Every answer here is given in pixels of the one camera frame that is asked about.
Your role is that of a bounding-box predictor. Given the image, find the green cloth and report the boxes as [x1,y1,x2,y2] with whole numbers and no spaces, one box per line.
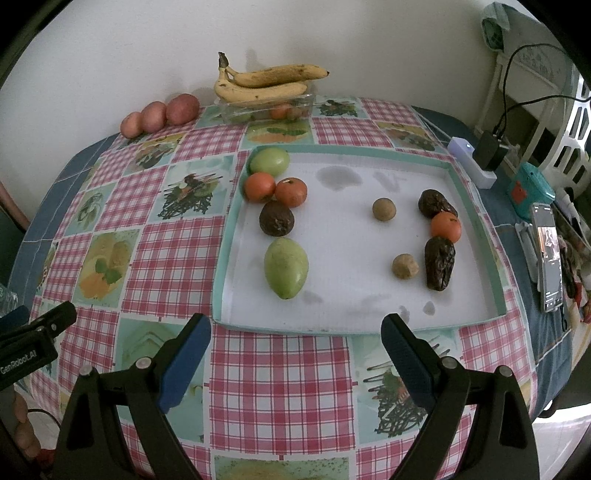
[480,2,522,51]

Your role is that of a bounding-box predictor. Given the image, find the person's left hand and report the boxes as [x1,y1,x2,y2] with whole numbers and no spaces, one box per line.
[10,392,43,462]

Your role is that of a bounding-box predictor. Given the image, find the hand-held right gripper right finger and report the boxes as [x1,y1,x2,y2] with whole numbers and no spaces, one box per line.
[380,313,542,480]

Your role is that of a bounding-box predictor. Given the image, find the wrinkled elongated dark avocado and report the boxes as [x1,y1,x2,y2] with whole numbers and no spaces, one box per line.
[424,236,457,292]

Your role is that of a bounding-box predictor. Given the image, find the black charger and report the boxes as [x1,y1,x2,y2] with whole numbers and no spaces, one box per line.
[475,131,508,172]

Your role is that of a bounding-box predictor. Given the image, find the large green mango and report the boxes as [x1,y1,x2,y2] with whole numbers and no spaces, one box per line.
[263,237,308,301]

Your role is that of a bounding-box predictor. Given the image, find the white power strip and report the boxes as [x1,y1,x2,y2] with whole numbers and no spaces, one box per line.
[448,137,498,189]

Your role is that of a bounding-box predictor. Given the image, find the white phone stand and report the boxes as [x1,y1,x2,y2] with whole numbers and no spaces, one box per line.
[515,222,543,291]

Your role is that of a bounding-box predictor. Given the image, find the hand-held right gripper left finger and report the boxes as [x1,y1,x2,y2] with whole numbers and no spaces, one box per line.
[52,312,213,480]

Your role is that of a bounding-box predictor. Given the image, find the long spotted yellow banana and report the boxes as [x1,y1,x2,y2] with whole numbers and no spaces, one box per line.
[218,52,331,89]

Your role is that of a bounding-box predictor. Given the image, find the pear-shaped dark avocado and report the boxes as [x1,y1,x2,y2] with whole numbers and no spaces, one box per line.
[418,189,459,220]

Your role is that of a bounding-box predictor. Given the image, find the teal device with red label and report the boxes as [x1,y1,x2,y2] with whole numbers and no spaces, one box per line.
[508,161,556,221]

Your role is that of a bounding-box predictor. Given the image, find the small pale brown kiwi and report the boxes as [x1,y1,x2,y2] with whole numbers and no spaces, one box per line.
[392,254,420,280]

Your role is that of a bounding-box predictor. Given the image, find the clear plastic container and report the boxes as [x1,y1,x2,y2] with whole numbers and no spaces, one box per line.
[217,92,315,124]

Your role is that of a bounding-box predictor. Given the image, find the short spotted yellow banana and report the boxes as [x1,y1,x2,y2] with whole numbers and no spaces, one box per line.
[213,69,309,103]

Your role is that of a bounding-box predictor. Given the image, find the green apple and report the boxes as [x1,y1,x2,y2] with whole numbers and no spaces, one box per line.
[248,147,291,177]

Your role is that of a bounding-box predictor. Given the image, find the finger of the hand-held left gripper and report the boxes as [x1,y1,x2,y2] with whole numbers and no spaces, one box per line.
[27,301,78,346]
[0,305,30,332]

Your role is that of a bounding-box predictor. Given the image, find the smartphone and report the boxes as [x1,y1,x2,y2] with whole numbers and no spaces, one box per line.
[530,203,566,315]

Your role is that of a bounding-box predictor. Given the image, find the checkered printed tablecloth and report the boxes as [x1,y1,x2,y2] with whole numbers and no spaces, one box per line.
[28,96,539,480]

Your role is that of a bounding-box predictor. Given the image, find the orange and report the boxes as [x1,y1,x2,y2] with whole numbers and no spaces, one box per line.
[275,177,308,208]
[243,172,277,204]
[430,211,463,244]

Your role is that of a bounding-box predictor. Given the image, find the white tray with teal rim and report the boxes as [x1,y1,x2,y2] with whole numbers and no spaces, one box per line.
[211,144,508,334]

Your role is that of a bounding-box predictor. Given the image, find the black cable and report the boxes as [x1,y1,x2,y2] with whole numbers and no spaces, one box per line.
[494,43,591,139]

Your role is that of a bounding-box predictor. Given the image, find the white plastic chair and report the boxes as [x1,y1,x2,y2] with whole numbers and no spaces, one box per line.
[475,46,591,195]

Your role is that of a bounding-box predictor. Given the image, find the round dark avocado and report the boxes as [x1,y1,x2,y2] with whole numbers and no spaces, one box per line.
[259,200,295,237]

